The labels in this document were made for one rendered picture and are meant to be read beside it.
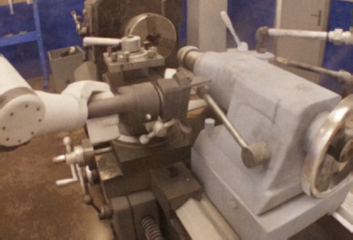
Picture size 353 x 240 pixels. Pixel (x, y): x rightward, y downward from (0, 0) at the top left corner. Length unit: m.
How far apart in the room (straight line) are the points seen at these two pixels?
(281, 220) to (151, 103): 0.36
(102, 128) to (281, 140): 0.35
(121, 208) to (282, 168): 0.45
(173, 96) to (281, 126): 0.24
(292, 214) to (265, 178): 0.10
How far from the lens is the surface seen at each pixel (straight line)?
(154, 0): 1.54
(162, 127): 0.66
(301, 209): 0.60
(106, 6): 1.47
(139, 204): 0.77
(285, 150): 0.52
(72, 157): 0.85
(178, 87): 0.58
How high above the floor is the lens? 1.35
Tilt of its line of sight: 26 degrees down
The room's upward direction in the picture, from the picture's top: 1 degrees counter-clockwise
